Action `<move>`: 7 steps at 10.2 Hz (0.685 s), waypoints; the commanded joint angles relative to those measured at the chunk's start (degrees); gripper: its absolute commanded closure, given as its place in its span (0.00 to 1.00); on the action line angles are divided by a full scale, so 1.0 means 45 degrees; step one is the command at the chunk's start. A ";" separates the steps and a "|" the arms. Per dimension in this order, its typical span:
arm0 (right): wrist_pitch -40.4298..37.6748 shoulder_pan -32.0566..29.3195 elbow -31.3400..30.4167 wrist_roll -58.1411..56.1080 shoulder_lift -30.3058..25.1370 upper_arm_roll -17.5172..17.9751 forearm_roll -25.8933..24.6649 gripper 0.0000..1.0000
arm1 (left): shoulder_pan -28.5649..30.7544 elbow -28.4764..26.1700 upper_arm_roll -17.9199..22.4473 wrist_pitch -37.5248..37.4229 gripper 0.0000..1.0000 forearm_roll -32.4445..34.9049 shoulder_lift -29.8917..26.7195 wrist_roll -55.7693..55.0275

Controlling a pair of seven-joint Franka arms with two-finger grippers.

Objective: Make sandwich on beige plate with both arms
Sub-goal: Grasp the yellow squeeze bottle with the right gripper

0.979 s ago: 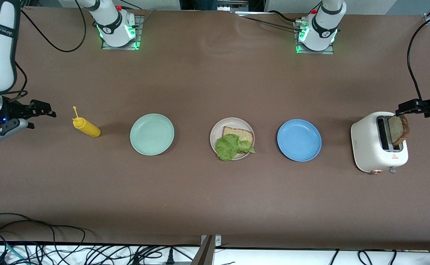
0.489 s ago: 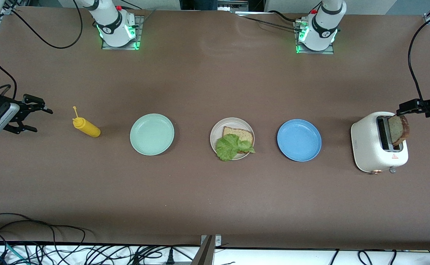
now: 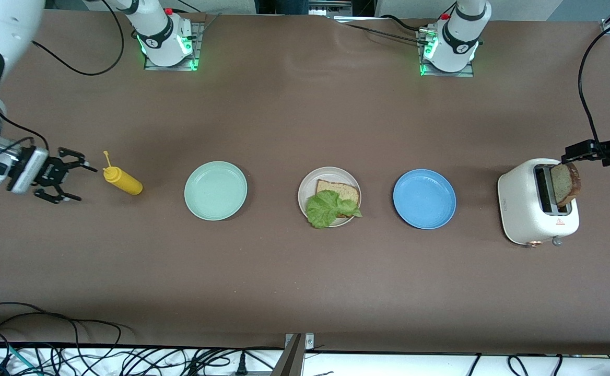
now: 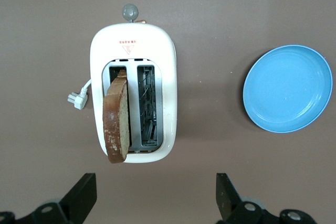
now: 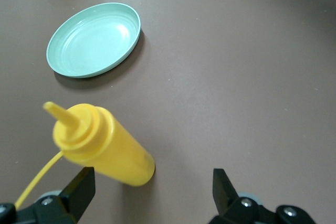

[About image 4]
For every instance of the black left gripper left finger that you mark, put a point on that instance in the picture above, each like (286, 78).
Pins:
(78, 200)

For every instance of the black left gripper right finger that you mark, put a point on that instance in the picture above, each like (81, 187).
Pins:
(228, 203)

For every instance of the blue plate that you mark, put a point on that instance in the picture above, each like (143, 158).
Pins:
(286, 90)

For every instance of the brown bread slice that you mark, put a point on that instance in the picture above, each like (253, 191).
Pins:
(115, 119)

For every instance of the white toaster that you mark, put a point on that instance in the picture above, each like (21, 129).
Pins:
(147, 43)

